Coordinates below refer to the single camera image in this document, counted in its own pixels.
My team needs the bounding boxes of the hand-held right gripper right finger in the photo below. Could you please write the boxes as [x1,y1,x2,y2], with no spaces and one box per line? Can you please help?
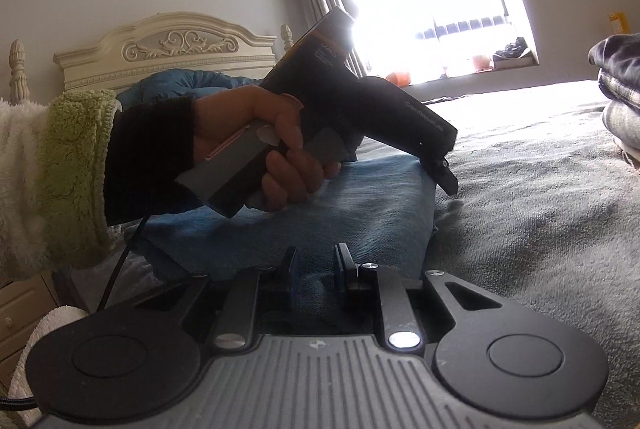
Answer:
[334,243,503,352]

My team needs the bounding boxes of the blue duvet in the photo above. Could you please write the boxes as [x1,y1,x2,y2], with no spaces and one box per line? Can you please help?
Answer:
[116,69,266,110]

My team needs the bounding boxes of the small dark windowsill object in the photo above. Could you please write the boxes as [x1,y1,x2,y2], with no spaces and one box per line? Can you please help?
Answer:
[492,37,528,60]

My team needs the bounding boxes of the plaid folded garment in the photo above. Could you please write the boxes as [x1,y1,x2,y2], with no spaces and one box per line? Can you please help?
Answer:
[597,71,640,110]

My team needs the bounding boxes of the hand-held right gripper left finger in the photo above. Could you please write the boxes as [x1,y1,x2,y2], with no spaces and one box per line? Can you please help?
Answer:
[132,245,301,352]

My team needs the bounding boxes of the light blue jeans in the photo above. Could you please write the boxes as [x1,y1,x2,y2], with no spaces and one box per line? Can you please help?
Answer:
[142,151,437,310]

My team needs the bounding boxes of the dark folded garment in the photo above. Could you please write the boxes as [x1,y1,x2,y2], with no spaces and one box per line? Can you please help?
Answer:
[587,34,640,82]

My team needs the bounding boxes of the white fleece robe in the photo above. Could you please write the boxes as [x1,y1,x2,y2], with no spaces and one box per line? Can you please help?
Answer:
[7,306,88,410]

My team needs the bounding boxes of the black braided cable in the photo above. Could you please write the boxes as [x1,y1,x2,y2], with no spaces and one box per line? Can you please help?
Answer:
[0,384,38,412]

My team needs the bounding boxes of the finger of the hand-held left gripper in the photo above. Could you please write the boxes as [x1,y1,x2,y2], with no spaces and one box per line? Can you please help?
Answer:
[419,153,460,197]

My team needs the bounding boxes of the cream carved headboard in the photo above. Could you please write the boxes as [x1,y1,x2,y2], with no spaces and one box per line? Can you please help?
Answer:
[9,11,296,110]

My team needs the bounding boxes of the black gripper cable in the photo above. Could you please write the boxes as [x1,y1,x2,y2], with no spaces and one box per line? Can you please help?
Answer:
[97,216,150,312]

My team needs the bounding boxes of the cream nightstand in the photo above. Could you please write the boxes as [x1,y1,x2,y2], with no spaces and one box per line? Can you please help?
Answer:
[0,271,58,382]

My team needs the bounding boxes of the person's left hand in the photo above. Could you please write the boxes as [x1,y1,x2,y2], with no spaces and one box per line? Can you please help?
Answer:
[192,85,346,215]

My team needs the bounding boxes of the light grey folded garment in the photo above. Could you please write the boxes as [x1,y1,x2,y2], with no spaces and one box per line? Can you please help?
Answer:
[602,101,640,170]

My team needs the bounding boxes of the grey bed blanket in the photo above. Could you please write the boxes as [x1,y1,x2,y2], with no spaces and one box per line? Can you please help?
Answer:
[65,79,640,360]

